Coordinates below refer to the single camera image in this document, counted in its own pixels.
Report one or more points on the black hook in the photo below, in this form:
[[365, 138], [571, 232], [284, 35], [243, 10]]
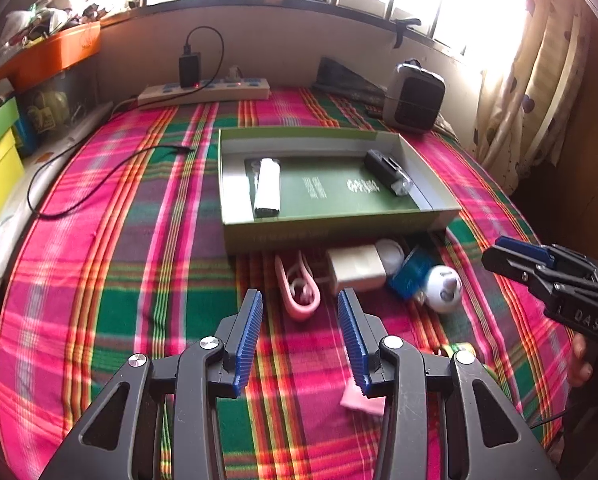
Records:
[[400, 30]]

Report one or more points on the blue packet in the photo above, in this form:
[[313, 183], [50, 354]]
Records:
[[409, 272]]

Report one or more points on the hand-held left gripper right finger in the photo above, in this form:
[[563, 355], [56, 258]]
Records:
[[351, 340]]

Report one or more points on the black white speaker box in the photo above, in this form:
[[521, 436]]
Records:
[[419, 100]]

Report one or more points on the white round knob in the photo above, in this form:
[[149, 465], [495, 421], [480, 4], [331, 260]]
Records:
[[441, 287]]

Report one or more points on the green tape spool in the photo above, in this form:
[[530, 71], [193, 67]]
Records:
[[451, 349]]

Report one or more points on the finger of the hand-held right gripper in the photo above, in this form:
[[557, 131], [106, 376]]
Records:
[[524, 249], [509, 264]]

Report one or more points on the blue box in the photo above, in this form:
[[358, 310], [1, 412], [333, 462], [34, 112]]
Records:
[[26, 135]]

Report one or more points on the pink green plaid blanket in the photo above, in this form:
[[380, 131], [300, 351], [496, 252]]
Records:
[[129, 285]]

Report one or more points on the black flashlight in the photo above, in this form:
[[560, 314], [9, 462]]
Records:
[[381, 162]]

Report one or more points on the orange tray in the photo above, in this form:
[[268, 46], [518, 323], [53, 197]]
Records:
[[54, 52]]

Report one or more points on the cream dotted curtain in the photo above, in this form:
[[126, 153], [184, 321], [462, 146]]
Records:
[[529, 85]]

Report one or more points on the pink plastic clip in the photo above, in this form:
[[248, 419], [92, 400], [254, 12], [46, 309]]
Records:
[[359, 402], [299, 310]]

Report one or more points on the dark folded cloth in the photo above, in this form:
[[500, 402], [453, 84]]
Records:
[[344, 80]]

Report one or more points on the black charger adapter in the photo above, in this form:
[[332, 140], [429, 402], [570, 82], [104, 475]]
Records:
[[190, 70]]

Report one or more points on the green cardboard box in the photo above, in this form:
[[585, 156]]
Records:
[[329, 230]]

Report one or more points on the clear plastic storage bin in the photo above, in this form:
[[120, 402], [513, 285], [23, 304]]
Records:
[[49, 105]]

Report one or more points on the white plug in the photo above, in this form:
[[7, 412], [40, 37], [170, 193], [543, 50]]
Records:
[[234, 72]]

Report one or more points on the person's right hand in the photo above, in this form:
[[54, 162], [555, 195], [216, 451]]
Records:
[[579, 365]]

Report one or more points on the white power strip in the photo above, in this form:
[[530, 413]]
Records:
[[229, 91]]

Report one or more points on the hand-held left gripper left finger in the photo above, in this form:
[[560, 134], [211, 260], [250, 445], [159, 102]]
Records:
[[249, 335]]

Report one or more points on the white charger adapter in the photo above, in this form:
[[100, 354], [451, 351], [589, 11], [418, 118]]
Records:
[[356, 267]]

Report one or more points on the white power bank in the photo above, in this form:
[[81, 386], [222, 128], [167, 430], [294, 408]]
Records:
[[268, 185]]

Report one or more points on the pile of small clutter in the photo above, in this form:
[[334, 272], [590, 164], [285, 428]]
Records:
[[39, 20]]

